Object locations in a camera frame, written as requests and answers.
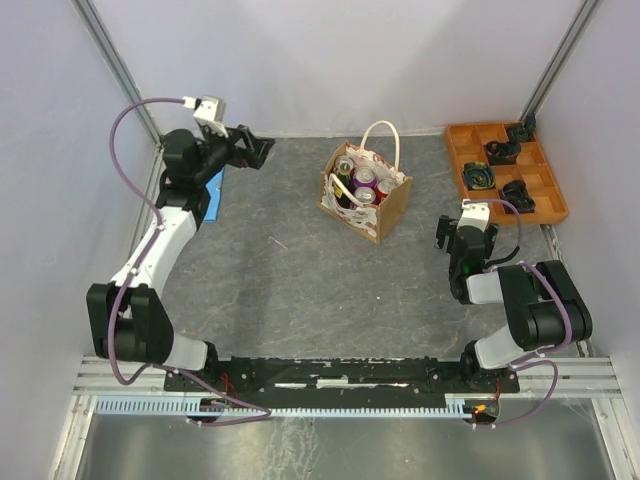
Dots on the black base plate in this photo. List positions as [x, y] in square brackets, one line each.
[353, 383]

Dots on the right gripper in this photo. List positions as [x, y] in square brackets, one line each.
[446, 227]

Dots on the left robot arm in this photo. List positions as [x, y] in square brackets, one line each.
[127, 318]

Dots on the blue patterned cloth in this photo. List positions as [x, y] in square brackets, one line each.
[214, 188]

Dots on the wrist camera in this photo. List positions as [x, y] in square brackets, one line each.
[209, 112]
[474, 214]

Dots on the black rolled cloth front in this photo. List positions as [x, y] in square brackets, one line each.
[515, 192]

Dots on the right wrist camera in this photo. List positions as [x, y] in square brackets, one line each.
[474, 214]

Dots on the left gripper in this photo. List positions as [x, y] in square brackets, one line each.
[257, 147]

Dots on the dark rolled cloth corner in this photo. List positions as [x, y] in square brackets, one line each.
[523, 131]

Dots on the aluminium frame rail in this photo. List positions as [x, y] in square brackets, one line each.
[577, 377]

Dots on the purple soda can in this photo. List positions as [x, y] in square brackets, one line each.
[365, 196]
[363, 177]

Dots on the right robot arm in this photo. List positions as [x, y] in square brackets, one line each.
[543, 308]

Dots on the green blue rolled cloth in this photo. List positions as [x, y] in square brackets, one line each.
[478, 176]

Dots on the green glass bottle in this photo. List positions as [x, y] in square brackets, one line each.
[341, 187]

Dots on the red cola can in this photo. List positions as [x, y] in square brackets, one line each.
[344, 165]
[383, 188]

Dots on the canvas tote bag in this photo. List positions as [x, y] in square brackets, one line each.
[375, 221]

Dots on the orange compartment tray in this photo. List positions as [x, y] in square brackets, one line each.
[466, 144]

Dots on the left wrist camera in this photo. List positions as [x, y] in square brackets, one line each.
[209, 112]

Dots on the black rolled cloth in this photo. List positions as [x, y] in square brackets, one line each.
[502, 153]
[515, 192]

